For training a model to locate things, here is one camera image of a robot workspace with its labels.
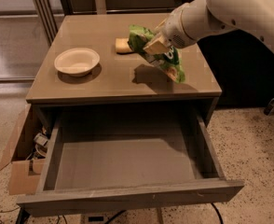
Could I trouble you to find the white paper bowl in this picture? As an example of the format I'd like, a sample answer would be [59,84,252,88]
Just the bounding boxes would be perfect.
[54,48,100,77]

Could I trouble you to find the small dark floor object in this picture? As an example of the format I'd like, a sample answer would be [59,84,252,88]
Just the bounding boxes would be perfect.
[264,98,274,116]

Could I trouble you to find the items inside cardboard box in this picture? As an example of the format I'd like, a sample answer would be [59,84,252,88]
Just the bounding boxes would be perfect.
[27,128,49,160]

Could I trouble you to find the brown cardboard box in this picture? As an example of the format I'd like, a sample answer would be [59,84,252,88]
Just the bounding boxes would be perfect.
[0,105,44,195]

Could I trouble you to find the black floor cable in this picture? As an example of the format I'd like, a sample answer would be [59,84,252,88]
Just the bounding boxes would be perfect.
[210,203,225,224]

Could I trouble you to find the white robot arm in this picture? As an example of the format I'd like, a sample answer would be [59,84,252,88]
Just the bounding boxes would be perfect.
[144,0,274,55]

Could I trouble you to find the grey open drawer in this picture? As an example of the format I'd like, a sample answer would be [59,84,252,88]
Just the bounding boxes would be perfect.
[17,112,244,217]

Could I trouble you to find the green rice chip bag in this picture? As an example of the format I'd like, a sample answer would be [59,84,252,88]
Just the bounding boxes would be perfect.
[128,24,185,83]

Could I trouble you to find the yellow sponge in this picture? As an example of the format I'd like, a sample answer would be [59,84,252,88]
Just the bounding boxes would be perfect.
[115,38,132,54]

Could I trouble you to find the grey counter cabinet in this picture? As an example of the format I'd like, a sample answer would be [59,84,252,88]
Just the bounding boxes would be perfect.
[26,13,221,127]

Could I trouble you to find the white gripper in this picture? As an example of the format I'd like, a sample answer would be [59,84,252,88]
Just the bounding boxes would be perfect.
[143,6,202,55]

